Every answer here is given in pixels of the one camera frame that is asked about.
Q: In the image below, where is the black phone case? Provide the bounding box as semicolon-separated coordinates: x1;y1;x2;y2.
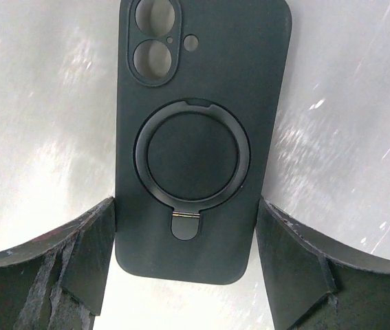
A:
115;1;292;285

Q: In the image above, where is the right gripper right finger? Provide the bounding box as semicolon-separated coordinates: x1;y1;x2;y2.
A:
256;199;390;329

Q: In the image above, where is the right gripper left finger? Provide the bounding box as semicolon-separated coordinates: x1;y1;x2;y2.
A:
0;197;115;329

